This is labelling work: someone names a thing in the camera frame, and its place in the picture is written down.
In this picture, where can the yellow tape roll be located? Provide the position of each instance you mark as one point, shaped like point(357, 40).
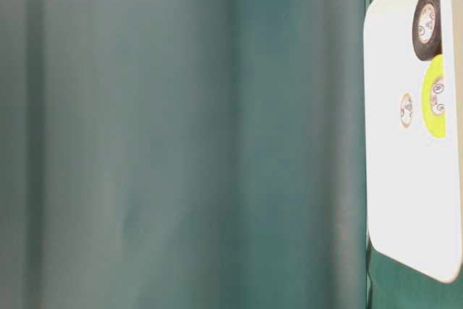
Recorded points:
point(433, 98)

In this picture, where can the white tape roll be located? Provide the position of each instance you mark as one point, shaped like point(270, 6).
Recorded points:
point(402, 118)

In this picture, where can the white rectangular plastic tray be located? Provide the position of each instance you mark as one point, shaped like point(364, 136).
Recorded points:
point(398, 178)

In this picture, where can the black tape roll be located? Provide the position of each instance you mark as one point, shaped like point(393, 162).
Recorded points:
point(426, 29)

